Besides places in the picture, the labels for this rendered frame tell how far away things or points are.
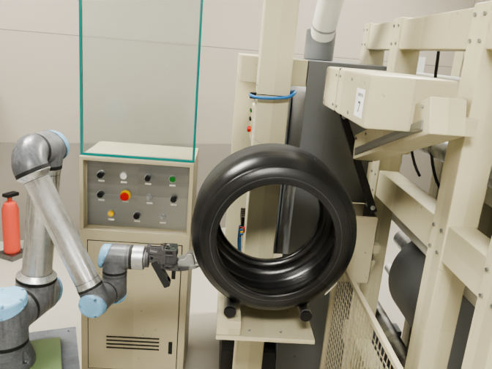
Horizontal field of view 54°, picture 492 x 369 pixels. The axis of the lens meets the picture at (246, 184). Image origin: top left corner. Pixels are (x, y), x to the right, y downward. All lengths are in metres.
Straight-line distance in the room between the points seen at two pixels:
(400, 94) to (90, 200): 1.67
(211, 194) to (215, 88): 3.20
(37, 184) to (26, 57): 2.87
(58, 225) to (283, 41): 1.07
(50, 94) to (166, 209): 2.32
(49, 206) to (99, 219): 0.85
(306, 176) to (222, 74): 3.26
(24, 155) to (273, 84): 0.94
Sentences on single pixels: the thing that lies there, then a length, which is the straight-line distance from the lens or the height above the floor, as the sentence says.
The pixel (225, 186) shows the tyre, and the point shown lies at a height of 1.37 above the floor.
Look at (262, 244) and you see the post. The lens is 2.11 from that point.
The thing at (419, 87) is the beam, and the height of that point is 1.76.
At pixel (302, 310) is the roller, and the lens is 1.86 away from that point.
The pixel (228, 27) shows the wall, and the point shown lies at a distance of 4.82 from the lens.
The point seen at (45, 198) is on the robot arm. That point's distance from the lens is 1.76.
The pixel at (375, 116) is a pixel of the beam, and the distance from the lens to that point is 1.40.
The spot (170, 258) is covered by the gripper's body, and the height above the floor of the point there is 1.05.
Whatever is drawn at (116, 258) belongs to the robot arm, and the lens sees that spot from 1.85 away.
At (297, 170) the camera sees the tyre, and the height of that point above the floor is 1.44.
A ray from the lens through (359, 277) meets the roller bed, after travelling 2.17.
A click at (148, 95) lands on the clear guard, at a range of 2.37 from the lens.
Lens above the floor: 1.82
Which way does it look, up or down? 15 degrees down
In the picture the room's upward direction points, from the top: 5 degrees clockwise
